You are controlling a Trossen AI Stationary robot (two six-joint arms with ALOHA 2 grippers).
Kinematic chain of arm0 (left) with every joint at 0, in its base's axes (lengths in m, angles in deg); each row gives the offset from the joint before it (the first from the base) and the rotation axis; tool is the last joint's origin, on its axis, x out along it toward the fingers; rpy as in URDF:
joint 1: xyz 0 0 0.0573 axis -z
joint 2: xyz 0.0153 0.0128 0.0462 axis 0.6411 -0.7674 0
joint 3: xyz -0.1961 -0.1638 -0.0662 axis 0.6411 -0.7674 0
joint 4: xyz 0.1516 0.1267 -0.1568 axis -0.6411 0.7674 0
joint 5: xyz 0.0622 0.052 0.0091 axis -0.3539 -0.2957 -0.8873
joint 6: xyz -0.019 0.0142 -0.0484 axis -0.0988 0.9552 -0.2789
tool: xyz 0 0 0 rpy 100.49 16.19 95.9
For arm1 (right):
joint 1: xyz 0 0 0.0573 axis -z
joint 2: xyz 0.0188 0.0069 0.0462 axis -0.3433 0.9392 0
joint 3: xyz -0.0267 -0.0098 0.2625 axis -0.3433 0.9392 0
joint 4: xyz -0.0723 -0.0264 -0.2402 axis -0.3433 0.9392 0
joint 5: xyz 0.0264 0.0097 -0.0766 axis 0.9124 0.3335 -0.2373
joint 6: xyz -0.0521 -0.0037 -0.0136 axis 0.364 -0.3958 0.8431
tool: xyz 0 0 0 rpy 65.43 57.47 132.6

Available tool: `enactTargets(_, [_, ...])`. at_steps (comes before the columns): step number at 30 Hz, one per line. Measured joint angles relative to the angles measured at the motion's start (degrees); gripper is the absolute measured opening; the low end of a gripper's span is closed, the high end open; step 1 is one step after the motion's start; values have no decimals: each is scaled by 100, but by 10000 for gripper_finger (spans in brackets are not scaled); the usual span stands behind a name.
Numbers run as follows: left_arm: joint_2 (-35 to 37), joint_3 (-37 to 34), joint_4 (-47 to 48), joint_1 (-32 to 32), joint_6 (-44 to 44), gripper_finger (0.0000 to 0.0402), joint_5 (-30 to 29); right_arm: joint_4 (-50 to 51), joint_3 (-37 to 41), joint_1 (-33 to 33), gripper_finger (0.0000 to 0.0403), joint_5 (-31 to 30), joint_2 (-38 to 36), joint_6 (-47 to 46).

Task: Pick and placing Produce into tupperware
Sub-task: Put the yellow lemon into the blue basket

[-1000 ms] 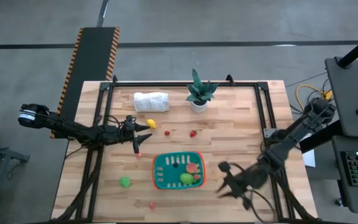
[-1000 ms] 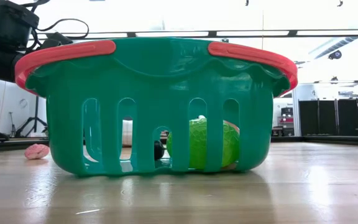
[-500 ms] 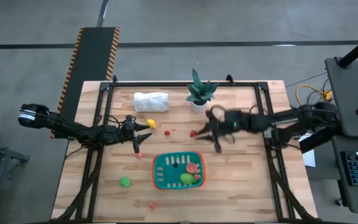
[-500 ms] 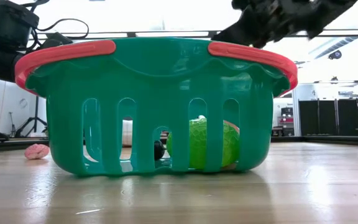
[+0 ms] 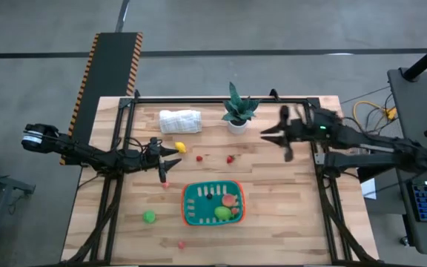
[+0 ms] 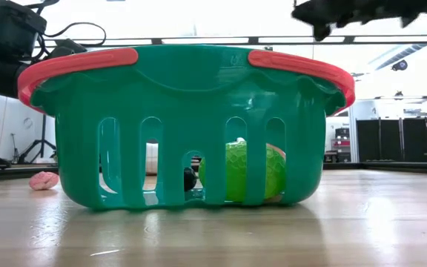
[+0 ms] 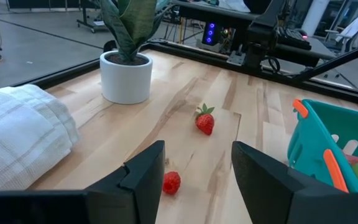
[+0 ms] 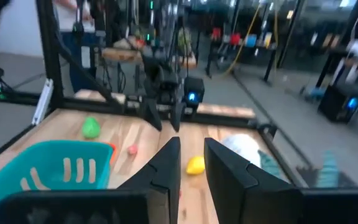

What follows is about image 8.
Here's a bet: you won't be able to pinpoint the yellow hanging cable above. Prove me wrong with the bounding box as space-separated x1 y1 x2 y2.
224 2 262 75

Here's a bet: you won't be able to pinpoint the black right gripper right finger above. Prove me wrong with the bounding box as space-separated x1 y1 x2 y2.
203 138 358 224

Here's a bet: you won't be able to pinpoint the black aluminium table frame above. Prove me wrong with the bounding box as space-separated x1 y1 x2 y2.
0 0 279 138

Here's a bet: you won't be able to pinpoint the green snake plant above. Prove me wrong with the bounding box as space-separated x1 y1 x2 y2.
257 150 341 187

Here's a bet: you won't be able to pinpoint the teal basket orange handles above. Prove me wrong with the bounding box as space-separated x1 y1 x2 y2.
0 139 117 224

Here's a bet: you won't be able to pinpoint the black frame clamp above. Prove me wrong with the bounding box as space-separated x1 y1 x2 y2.
257 123 278 141

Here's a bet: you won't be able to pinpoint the white rolled towel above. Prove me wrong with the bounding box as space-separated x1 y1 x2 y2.
221 133 262 169

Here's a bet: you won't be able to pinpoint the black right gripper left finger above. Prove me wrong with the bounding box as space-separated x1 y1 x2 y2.
0 136 182 224

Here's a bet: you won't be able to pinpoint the black background desk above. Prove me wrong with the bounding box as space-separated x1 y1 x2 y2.
206 40 279 83

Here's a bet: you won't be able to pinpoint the wooden background table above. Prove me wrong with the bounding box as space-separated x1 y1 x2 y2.
101 46 197 70

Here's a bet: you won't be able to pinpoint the yellow toy lemon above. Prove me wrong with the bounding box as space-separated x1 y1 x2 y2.
186 156 206 175

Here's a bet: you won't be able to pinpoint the person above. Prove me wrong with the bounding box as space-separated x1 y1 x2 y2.
54 0 98 91

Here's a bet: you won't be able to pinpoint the bright green round toy fruit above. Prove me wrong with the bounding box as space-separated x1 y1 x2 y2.
81 116 101 139

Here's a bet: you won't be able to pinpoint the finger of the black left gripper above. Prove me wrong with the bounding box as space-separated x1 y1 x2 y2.
169 101 186 133
143 96 163 132

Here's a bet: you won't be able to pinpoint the silver aluminium extrusion piece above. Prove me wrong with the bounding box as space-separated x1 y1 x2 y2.
32 78 55 126

